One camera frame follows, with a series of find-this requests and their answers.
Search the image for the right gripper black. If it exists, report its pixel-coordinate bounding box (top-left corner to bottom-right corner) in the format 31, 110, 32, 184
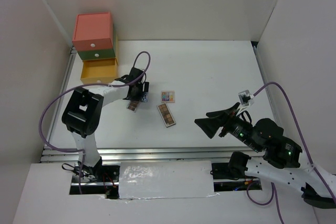
193, 101, 260, 151

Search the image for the long pink-brown eyeshadow palette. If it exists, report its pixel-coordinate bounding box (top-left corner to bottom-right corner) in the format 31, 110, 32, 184
127, 101, 140, 112

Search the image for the colourful square eyeshadow palette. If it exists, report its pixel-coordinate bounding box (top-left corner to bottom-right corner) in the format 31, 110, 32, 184
161, 91, 175, 103

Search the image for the brown eyeshadow palette silver case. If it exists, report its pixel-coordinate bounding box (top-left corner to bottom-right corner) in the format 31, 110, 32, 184
157, 103, 176, 128

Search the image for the green drawer box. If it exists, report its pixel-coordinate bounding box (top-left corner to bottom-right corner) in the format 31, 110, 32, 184
78, 25, 119, 61

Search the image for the coral top drawer box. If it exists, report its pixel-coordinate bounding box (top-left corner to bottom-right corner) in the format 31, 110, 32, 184
72, 12, 113, 51

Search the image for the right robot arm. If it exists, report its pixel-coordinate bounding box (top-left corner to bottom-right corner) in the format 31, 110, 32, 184
194, 103, 335, 209

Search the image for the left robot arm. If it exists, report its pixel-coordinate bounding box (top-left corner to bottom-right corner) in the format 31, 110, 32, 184
61, 67, 149, 182

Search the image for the white foil-edged cover panel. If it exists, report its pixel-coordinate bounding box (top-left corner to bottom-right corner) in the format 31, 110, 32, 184
119, 161, 216, 199

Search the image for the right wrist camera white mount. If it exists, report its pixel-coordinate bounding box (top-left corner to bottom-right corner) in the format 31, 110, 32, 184
237, 90, 254, 113

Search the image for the aluminium table rail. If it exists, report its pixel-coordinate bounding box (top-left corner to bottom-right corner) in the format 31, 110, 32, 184
39, 147, 259, 163

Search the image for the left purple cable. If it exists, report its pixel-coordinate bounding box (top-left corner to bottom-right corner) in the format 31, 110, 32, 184
38, 51, 152, 196

